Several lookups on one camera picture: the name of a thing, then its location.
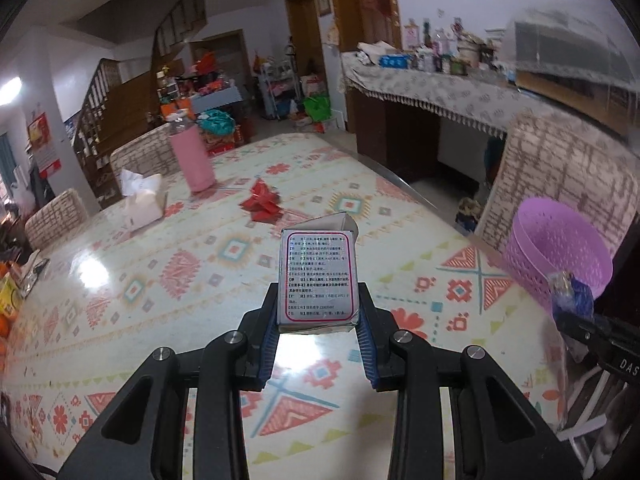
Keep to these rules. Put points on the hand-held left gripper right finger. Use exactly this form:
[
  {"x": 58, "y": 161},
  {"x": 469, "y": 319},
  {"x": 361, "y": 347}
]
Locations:
[{"x": 369, "y": 360}]

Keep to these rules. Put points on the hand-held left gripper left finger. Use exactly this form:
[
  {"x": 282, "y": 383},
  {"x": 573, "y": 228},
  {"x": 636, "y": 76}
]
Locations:
[{"x": 270, "y": 355}]

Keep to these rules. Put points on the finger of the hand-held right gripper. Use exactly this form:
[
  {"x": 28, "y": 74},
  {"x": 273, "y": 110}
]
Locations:
[{"x": 580, "y": 327}]

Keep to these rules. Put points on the purple plastic basket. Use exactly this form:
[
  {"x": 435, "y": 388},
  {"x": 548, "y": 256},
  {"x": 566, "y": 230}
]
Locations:
[{"x": 550, "y": 245}]

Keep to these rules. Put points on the small white printed box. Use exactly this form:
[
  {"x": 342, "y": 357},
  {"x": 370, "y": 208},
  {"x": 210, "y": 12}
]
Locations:
[{"x": 317, "y": 280}]

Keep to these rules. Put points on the patterned tablecloth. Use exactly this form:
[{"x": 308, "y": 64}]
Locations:
[{"x": 150, "y": 270}]

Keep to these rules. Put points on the red crumpled wrapper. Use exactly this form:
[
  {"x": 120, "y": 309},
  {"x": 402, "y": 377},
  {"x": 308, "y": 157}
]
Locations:
[{"x": 262, "y": 202}]

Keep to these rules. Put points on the chair with patterned cover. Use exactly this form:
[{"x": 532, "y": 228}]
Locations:
[
  {"x": 145, "y": 155},
  {"x": 560, "y": 160},
  {"x": 57, "y": 217}
]

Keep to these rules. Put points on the white tissue pack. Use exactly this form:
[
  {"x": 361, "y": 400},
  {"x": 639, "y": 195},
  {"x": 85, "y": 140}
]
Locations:
[{"x": 142, "y": 205}]

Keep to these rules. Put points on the pink bottle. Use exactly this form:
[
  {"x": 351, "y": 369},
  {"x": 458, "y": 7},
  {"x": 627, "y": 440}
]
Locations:
[{"x": 192, "y": 160}]

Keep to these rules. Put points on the green bag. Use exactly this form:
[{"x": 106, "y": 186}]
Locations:
[{"x": 317, "y": 108}]

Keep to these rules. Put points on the side table with fringed cloth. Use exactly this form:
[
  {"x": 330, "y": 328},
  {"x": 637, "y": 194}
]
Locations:
[{"x": 450, "y": 90}]

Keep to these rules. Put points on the clear mesh food cover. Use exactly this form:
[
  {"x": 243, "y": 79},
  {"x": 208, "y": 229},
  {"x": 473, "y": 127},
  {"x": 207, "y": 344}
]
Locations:
[{"x": 575, "y": 50}]

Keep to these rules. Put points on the wooden staircase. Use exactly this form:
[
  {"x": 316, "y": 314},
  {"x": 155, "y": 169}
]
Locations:
[{"x": 130, "y": 105}]

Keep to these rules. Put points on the blue tissue pack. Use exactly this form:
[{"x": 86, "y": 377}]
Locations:
[{"x": 395, "y": 61}]

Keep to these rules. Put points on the group of bottles and jars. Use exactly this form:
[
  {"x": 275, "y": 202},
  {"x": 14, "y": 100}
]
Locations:
[{"x": 450, "y": 52}]

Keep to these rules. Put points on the red wall poster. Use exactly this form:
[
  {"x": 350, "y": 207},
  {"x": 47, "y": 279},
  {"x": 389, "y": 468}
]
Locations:
[{"x": 44, "y": 145}]

